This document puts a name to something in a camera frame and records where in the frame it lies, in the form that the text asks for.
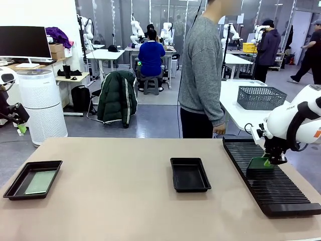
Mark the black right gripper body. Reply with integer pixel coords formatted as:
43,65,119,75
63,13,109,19
262,137,288,166

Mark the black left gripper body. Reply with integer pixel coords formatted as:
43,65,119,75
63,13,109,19
7,102,31,126

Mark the green perforated circuit board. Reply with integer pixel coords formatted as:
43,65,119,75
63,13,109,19
246,157,275,178
24,170,57,195

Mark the black plastic ESD tray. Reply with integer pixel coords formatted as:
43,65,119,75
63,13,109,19
170,157,212,193
3,160,63,201

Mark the grey-sleeved right forearm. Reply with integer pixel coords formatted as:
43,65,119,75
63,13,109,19
202,82,226,128

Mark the person's right hand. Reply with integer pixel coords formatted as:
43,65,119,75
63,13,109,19
213,124,227,136

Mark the white cylindrical air purifier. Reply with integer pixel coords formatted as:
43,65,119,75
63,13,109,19
16,69,68,147

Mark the black slotted board rack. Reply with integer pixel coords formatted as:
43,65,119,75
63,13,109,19
222,137,321,218

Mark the grey plastic mesh basket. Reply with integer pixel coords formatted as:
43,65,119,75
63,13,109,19
236,85,288,111

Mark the black backpack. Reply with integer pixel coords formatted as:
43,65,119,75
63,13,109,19
71,85,92,113

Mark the small light wooden desk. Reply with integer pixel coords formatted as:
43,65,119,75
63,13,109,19
55,72,90,101

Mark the black cloth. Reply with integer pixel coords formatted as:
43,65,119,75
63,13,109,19
57,69,83,77

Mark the black computer monitor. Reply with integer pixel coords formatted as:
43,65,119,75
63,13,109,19
0,26,53,69

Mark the brown cardboard box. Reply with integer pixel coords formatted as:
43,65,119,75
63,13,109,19
49,43,66,61

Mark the black metal-legged chair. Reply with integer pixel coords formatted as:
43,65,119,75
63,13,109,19
86,89,137,126

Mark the purple cloth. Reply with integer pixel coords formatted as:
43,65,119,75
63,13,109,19
45,27,73,50

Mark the black tripod stand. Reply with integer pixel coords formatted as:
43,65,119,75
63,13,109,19
221,24,233,81
78,14,89,76

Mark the low white shelf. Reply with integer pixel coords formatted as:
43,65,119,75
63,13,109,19
274,51,286,72

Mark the dark green striped jacket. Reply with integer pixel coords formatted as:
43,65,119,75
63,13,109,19
97,70,138,129

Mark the person in dark purple hoodie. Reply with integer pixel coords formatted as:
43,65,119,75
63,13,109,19
254,19,282,84

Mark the walking person in black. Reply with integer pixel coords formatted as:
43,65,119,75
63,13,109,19
287,19,321,85

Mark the yellow plastic bin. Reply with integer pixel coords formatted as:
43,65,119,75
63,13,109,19
242,42,258,54

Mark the person in grey sweater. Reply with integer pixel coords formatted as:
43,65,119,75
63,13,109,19
178,0,243,139

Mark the grey door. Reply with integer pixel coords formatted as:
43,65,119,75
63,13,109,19
285,10,314,66

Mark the grey plastic stool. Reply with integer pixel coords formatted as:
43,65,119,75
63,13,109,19
143,76,161,96

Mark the light wooden work table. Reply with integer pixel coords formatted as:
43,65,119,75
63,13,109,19
124,46,178,89

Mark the person in blue sweater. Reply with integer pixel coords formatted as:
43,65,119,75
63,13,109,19
137,29,167,92

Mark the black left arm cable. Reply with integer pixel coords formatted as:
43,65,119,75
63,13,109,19
0,84,13,120

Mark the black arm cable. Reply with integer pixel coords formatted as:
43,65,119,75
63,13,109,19
288,101,321,151
0,84,13,120

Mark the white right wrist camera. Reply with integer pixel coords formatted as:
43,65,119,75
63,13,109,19
250,123,267,147

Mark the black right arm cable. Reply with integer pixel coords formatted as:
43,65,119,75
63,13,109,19
288,101,321,151

